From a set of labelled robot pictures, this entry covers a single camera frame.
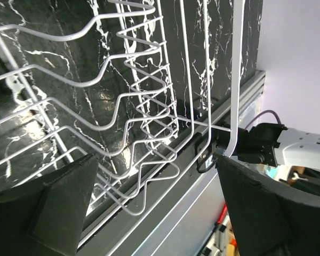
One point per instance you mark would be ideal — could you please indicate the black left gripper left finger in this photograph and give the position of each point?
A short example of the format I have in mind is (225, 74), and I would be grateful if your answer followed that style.
(45, 216)

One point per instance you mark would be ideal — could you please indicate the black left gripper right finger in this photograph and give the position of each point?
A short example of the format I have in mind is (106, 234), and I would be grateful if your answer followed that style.
(268, 217)

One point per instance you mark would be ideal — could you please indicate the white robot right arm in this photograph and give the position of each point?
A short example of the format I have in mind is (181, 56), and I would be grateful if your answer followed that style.
(275, 144)

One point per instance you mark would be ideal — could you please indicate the black marble pattern mat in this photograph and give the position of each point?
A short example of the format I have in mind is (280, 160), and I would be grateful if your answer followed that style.
(69, 80)

